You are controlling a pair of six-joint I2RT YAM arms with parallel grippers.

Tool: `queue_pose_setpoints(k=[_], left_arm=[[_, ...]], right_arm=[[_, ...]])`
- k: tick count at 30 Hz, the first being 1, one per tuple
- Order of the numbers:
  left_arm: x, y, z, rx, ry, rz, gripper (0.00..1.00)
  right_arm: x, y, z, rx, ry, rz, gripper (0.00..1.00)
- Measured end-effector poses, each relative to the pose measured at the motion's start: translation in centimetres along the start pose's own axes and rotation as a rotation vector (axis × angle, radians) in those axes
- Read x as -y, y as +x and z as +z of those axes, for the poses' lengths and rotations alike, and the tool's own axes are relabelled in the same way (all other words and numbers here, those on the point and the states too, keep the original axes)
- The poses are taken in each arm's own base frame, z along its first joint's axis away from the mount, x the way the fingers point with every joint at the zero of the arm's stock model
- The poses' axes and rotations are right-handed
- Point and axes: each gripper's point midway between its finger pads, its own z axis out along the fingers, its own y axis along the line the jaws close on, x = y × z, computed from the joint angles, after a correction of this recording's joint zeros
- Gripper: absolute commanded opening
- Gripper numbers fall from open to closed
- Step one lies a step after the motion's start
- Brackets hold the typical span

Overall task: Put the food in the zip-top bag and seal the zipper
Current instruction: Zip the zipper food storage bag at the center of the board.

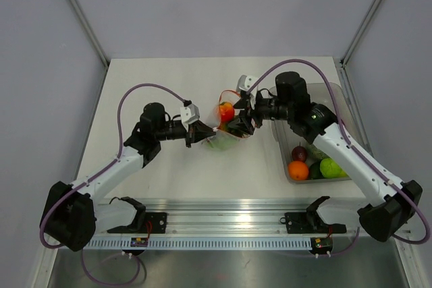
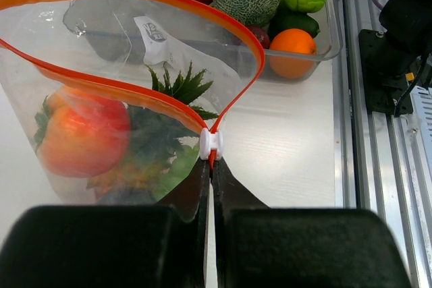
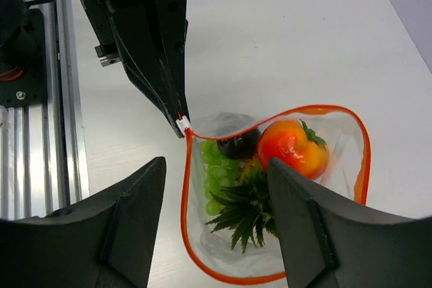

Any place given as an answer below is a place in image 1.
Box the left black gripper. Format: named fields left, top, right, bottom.
left=155, top=119, right=215, bottom=148

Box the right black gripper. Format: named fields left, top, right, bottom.
left=229, top=90, right=294, bottom=136

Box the plastic pineapple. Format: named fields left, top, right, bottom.
left=227, top=117, right=250, bottom=138

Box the clear orange zip top bag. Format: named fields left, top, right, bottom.
left=202, top=90, right=250, bottom=150

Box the red tomato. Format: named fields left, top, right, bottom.
left=219, top=102, right=236, bottom=123

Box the green grape bunch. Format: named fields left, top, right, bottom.
left=205, top=138, right=238, bottom=151

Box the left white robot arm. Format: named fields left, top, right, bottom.
left=39, top=102, right=215, bottom=252

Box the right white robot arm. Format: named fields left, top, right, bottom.
left=234, top=71, right=423, bottom=242

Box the clear plastic food bin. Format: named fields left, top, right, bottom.
left=272, top=82, right=358, bottom=185

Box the dark red apple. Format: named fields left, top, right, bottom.
left=291, top=145, right=308, bottom=163

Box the orange fruit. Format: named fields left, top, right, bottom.
left=288, top=161, right=309, bottom=181

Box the green netted melon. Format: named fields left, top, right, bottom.
left=306, top=143, right=329, bottom=161

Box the green lime apple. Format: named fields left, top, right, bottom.
left=319, top=158, right=342, bottom=179

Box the light green pear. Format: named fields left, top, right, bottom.
left=338, top=169, right=348, bottom=178

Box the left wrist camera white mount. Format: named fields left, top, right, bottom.
left=180, top=100, right=200, bottom=125

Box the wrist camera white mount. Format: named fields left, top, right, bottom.
left=236, top=75, right=258, bottom=96
left=180, top=100, right=200, bottom=125

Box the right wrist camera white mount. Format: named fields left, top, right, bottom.
left=236, top=75, right=258, bottom=96

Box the aluminium mounting rail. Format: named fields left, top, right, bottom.
left=94, top=198, right=367, bottom=237

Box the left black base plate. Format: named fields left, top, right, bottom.
left=107, top=212, right=168, bottom=234

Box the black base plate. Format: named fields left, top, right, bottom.
left=107, top=212, right=168, bottom=234
left=279, top=211, right=347, bottom=235

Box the white slotted cable duct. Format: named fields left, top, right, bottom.
left=85, top=235, right=312, bottom=251

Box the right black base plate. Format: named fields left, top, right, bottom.
left=279, top=211, right=347, bottom=235

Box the left aluminium frame post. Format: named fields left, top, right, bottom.
left=67, top=0, right=110, bottom=71

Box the aluminium frame post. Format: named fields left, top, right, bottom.
left=67, top=0, right=110, bottom=71
left=340, top=0, right=385, bottom=68

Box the right aluminium frame post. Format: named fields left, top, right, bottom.
left=340, top=0, right=385, bottom=68

